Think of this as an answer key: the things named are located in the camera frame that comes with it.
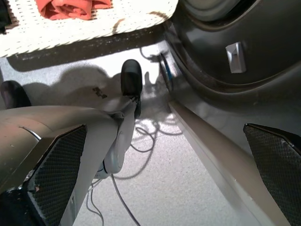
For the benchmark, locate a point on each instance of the red cloth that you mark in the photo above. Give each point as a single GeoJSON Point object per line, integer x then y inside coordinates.
{"type": "Point", "coordinates": [70, 9]}

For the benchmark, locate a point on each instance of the grey washing machine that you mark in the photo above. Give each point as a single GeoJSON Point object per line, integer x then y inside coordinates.
{"type": "Point", "coordinates": [258, 35]}

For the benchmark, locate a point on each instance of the pale woven basket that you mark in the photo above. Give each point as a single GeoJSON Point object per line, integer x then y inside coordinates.
{"type": "Point", "coordinates": [82, 30]}

